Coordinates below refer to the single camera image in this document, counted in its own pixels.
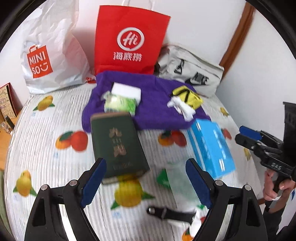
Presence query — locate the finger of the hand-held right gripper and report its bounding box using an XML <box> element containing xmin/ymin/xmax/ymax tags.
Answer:
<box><xmin>235</xmin><ymin>134</ymin><xmax>262</xmax><ymax>154</ymax></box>
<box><xmin>239</xmin><ymin>126</ymin><xmax>264</xmax><ymax>141</ymax></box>

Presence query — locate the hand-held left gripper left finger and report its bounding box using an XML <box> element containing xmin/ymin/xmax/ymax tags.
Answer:
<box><xmin>24</xmin><ymin>158</ymin><xmax>107</xmax><ymax>241</ymax></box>

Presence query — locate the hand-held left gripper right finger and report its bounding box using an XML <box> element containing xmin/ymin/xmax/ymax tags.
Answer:
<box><xmin>185</xmin><ymin>158</ymin><xmax>269</xmax><ymax>241</ymax></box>

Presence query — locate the dark green tin box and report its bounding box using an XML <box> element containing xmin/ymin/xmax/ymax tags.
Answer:
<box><xmin>90</xmin><ymin>112</ymin><xmax>151</xmax><ymax>185</ymax></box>

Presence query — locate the small yellow black bag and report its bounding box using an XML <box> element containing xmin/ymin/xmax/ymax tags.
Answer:
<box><xmin>172</xmin><ymin>86</ymin><xmax>204</xmax><ymax>109</ymax></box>

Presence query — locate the white tissue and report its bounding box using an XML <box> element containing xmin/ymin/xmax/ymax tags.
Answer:
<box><xmin>167</xmin><ymin>96</ymin><xmax>197</xmax><ymax>121</ymax></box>

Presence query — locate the green tissue pack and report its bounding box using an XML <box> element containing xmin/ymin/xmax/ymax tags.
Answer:
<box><xmin>102</xmin><ymin>91</ymin><xmax>137</xmax><ymax>115</ymax></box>

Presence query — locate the white rectangular box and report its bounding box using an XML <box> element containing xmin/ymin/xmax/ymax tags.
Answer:
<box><xmin>111</xmin><ymin>82</ymin><xmax>142</xmax><ymax>104</ymax></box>

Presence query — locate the person's right forearm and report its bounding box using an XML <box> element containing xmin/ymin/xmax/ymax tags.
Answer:
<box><xmin>263</xmin><ymin>188</ymin><xmax>296</xmax><ymax>241</ymax></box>

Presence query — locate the person's right hand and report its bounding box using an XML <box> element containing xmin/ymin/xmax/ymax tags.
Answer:
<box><xmin>263</xmin><ymin>170</ymin><xmax>296</xmax><ymax>202</ymax></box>

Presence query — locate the clear plastic bag green label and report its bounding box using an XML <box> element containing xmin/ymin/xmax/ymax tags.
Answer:
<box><xmin>157</xmin><ymin>162</ymin><xmax>202</xmax><ymax>207</ymax></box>

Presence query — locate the blue tissue pack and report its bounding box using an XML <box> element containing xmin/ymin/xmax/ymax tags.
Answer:
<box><xmin>186</xmin><ymin>119</ymin><xmax>236</xmax><ymax>179</ymax></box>

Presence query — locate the fruit print tablecloth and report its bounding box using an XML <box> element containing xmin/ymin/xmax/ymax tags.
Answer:
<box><xmin>3</xmin><ymin>76</ymin><xmax>265</xmax><ymax>241</ymax></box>

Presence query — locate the fruit print small packet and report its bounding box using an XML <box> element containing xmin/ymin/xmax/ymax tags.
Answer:
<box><xmin>188</xmin><ymin>209</ymin><xmax>207</xmax><ymax>237</ymax></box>

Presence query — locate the grey waist bag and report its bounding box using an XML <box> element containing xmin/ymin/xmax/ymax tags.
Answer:
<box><xmin>154</xmin><ymin>45</ymin><xmax>225</xmax><ymax>98</ymax></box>

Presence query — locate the purple towel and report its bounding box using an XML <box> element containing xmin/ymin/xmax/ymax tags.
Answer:
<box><xmin>81</xmin><ymin>71</ymin><xmax>211</xmax><ymax>133</ymax></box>

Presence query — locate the green blanket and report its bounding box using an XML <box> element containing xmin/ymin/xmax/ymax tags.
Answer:
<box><xmin>0</xmin><ymin>171</ymin><xmax>8</xmax><ymax>234</ymax></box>

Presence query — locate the wooden nightstand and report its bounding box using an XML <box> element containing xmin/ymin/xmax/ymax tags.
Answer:
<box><xmin>0</xmin><ymin>110</ymin><xmax>22</xmax><ymax>173</ymax></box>

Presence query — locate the small glass bottle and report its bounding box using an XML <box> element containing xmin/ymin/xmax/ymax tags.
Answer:
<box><xmin>0</xmin><ymin>120</ymin><xmax>12</xmax><ymax>134</ymax></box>

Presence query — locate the patterned book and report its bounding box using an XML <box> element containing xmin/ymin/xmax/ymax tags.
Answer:
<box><xmin>0</xmin><ymin>82</ymin><xmax>18</xmax><ymax>119</ymax></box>

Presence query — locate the white plastic shopping bag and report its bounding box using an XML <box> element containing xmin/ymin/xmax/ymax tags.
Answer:
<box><xmin>21</xmin><ymin>0</ymin><xmax>97</xmax><ymax>94</ymax></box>

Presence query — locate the red paper bag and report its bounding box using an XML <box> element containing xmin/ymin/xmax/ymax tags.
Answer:
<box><xmin>94</xmin><ymin>0</ymin><xmax>171</xmax><ymax>76</ymax></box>

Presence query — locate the black strap with metal stud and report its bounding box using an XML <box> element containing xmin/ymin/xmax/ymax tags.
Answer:
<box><xmin>146</xmin><ymin>207</ymin><xmax>196</xmax><ymax>224</ymax></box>

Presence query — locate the brown wooden door frame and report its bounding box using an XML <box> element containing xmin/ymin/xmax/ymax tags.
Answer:
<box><xmin>218</xmin><ymin>3</ymin><xmax>256</xmax><ymax>73</ymax></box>

